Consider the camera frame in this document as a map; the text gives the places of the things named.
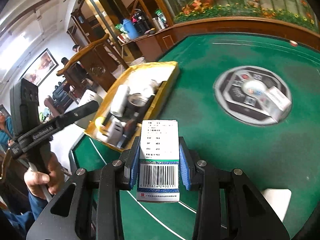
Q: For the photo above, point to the red-bordered white medicine box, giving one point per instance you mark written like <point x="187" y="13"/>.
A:
<point x="159" y="162"/>

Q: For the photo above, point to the white power adapter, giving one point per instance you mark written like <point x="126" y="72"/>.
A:
<point x="279" y="200"/>

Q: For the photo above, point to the left hand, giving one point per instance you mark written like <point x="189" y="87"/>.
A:
<point x="53" y="181"/>

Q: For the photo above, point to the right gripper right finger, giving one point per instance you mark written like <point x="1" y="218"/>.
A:
<point x="229" y="204"/>

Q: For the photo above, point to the white bucket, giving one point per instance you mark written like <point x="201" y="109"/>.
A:
<point x="138" y="61"/>

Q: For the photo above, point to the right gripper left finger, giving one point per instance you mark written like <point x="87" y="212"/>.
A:
<point x="69" y="214"/>

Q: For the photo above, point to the wooden chair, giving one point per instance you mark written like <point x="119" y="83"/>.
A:
<point x="95" y="59"/>

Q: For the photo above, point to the framed wall painting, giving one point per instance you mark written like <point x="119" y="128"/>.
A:
<point x="40" y="68"/>

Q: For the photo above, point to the yellow cardboard box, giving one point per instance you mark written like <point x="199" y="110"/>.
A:
<point x="153" y="80"/>

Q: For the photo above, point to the white pill bottle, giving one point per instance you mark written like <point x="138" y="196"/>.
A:
<point x="119" y="101"/>

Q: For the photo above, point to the table centre control panel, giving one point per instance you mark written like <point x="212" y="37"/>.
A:
<point x="238" y="92"/>

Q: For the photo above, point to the blue white medicine box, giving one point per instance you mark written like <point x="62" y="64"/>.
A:
<point x="275" y="103"/>

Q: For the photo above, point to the blue thermos jug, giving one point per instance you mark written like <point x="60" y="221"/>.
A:
<point x="130" y="29"/>

